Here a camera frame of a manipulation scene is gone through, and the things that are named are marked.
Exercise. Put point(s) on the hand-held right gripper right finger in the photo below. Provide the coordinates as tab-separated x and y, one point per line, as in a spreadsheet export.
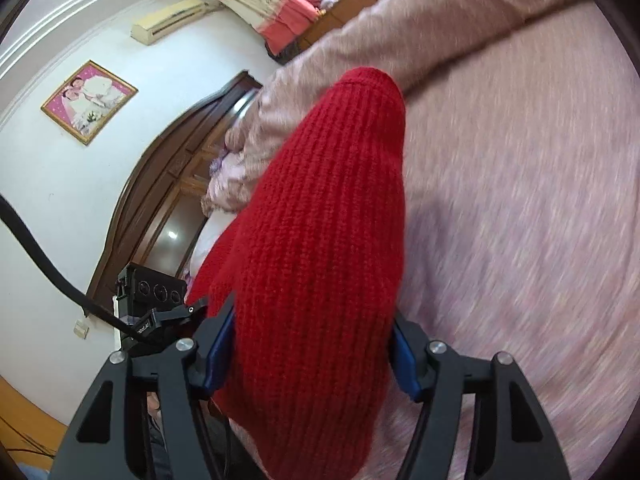
402	360

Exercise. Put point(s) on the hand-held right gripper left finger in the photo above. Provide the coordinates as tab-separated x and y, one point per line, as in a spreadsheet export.
222	345

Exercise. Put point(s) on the red knitted sweater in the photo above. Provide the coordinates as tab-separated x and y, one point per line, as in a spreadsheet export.
320	260

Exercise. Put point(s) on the white and purple pillow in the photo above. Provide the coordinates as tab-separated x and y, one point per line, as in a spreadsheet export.
210	240

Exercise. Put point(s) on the brown wooden headboard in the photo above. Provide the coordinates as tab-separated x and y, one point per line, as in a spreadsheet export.
150	200

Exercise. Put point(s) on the purple ruffled cloth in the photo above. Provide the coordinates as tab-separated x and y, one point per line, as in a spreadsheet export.
220	165

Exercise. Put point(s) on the white air conditioner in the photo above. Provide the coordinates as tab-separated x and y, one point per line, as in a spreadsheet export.
167	20

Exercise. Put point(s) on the cream and red curtain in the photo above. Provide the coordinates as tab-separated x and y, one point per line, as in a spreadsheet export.
260	5

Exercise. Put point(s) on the pink floral quilt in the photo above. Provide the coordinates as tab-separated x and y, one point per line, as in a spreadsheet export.
400	25

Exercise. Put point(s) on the brown wooden cabinet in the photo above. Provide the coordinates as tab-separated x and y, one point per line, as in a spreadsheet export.
360	0

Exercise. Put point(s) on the white wall socket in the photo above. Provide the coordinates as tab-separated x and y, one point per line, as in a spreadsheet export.
81	329

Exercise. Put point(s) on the framed wall photo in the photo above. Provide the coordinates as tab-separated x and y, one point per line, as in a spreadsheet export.
90	102

